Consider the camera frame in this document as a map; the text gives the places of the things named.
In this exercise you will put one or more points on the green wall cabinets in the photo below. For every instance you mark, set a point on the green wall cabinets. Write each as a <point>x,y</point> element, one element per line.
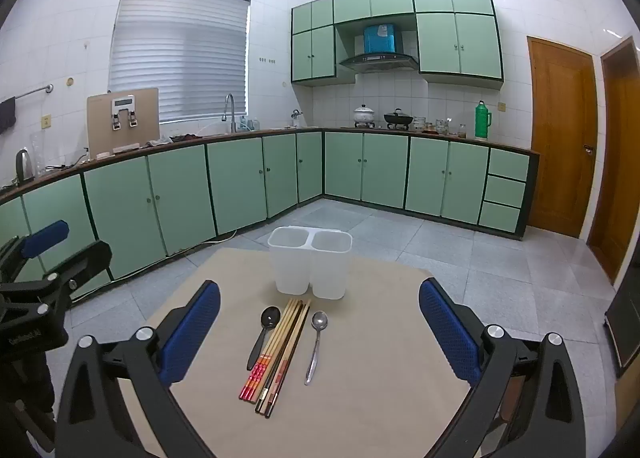
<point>470,42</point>

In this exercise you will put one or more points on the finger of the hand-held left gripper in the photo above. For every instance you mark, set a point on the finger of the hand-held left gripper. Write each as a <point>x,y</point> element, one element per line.
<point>45,238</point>
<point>87,260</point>

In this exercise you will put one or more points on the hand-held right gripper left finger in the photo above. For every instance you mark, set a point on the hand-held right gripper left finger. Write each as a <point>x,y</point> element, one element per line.
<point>192,333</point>

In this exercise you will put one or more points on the chrome wall tap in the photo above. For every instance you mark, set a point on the chrome wall tap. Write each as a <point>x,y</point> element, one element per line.
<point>296,115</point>

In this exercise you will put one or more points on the wooden board with clamps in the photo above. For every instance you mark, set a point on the wooden board with clamps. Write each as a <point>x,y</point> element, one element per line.
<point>100,122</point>

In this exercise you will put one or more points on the green thermos flask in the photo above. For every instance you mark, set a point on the green thermos flask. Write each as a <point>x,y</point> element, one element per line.
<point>482,122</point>

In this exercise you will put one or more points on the yellow wall socket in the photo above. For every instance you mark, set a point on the yellow wall socket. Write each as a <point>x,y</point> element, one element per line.
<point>46,121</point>

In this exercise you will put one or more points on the clear bottle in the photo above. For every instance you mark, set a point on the clear bottle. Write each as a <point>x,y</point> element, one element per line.
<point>250,124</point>

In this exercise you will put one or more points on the dark hanging towel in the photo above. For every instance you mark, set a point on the dark hanging towel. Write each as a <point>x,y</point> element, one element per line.
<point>7,115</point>

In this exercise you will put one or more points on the black range hood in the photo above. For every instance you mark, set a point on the black range hood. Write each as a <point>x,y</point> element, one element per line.
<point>380,63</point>

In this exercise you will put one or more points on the chrome sink faucet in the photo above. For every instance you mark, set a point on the chrome sink faucet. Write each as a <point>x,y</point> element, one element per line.
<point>230,110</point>

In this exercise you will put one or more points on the black wok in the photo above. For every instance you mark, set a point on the black wok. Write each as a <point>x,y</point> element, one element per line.
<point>398,118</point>

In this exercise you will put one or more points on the white plastic utensil holder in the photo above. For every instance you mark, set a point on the white plastic utensil holder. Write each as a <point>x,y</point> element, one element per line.
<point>292,263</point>

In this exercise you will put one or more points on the metal spoon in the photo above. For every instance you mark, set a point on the metal spoon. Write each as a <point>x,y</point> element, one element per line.
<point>320,321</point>

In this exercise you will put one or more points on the black plastic spoon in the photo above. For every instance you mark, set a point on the black plastic spoon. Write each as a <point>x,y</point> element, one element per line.
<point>270,318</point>

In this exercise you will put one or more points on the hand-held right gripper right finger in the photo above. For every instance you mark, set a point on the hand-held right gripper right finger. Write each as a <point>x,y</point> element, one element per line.
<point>447,333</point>

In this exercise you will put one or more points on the white window blind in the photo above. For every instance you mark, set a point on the white window blind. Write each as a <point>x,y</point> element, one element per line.
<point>175,52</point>

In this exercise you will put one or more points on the dark framed panel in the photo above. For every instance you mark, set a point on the dark framed panel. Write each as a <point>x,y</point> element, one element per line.
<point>625,333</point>

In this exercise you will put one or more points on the red-ended wooden chopstick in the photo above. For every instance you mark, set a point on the red-ended wooden chopstick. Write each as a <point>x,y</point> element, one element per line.
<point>276,342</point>
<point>283,344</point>
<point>270,340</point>

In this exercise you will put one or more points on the steel electric kettle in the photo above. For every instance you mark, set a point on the steel electric kettle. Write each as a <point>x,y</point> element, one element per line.
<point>24,165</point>

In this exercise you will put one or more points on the glass jar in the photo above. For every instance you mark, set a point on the glass jar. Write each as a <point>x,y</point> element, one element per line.
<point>462,130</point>
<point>442,126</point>
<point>420,123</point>

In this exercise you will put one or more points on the white cooking pot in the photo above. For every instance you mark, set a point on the white cooking pot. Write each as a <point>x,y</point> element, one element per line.
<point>364,115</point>

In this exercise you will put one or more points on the red-banded wooden chopstick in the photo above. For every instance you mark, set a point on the red-banded wooden chopstick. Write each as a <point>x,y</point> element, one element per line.
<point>287,353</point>

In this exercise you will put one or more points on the clear glass pitcher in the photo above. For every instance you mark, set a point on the clear glass pitcher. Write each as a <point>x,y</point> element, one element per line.
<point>40,152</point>

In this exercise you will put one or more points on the person's left forearm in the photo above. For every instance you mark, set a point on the person's left forearm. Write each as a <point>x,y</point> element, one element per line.
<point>32,378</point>

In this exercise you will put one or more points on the metal towel rail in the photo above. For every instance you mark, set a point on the metal towel rail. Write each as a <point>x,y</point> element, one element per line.
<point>32,91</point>

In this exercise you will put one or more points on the green base cabinets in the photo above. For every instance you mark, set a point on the green base cabinets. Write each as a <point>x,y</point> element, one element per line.
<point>180,198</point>

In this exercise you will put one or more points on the wooden door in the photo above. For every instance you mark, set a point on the wooden door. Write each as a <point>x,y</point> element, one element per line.
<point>622,162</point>
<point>560,137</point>

